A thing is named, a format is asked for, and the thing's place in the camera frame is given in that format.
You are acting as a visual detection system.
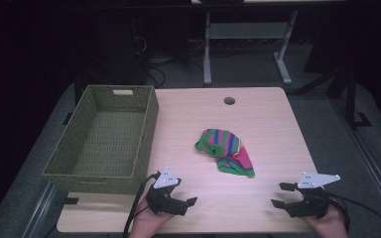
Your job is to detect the tangle of floor cables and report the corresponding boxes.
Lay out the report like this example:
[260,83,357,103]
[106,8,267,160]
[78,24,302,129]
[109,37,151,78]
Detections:
[130,18,209,89]

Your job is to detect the person's right hand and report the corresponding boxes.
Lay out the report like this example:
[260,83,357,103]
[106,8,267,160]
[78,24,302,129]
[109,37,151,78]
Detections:
[302,203,349,238]

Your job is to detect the person's left hand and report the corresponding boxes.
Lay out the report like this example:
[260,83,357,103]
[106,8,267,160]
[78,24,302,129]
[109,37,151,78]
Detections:
[128,197,176,238]

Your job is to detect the striped green pink cloth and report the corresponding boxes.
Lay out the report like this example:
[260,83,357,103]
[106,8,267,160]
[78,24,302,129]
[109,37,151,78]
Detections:
[194,128,256,179]

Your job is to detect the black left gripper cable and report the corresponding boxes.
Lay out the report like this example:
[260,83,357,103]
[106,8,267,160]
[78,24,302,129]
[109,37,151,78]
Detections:
[122,172,162,238]

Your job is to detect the green woven basket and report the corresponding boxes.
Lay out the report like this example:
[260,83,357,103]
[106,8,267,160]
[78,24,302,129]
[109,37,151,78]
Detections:
[41,84,160,195]

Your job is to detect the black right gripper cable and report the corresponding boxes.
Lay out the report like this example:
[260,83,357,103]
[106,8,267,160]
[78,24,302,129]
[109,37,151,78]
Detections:
[325,191,381,236]

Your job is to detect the black metal stand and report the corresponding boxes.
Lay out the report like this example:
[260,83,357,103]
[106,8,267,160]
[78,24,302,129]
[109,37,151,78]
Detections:
[323,63,373,131]

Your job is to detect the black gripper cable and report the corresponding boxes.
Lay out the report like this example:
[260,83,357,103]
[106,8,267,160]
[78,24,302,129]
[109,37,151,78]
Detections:
[122,172,162,238]
[325,191,381,236]

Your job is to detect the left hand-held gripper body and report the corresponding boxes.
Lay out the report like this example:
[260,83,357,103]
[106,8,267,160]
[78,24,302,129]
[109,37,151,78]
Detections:
[145,167,189,216]

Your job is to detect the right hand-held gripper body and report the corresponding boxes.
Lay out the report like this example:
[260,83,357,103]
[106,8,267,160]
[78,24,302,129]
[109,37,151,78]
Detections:
[289,171,342,219]

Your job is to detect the aluminium floor rail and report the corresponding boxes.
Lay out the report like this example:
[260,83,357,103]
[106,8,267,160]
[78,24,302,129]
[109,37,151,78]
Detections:
[21,180,59,238]
[330,98,381,229]

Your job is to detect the grey metal desk frame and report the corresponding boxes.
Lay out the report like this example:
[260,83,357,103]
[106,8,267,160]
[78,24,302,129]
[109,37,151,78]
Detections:
[202,9,300,86]

